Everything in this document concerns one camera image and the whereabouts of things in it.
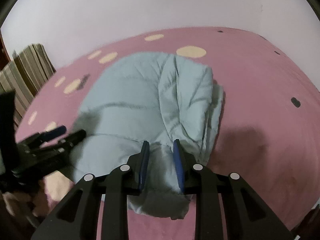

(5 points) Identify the light blue puffer jacket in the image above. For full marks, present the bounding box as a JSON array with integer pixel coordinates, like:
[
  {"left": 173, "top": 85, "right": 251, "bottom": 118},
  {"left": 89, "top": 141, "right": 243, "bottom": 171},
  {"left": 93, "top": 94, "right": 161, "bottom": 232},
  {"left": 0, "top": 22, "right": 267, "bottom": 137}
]
[{"left": 65, "top": 52, "right": 223, "bottom": 219}]

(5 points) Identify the striped green brown curtain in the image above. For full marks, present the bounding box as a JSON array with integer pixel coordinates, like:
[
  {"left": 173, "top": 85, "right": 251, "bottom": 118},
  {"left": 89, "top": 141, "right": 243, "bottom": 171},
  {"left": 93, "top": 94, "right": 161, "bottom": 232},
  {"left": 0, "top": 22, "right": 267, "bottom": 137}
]
[{"left": 1, "top": 43, "right": 56, "bottom": 129}]

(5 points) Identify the pink dotted bed sheet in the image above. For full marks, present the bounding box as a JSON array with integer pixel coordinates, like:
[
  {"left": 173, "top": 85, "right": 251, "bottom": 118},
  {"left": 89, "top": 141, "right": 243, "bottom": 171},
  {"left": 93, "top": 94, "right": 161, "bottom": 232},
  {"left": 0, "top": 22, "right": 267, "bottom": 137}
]
[{"left": 16, "top": 27, "right": 319, "bottom": 229}]

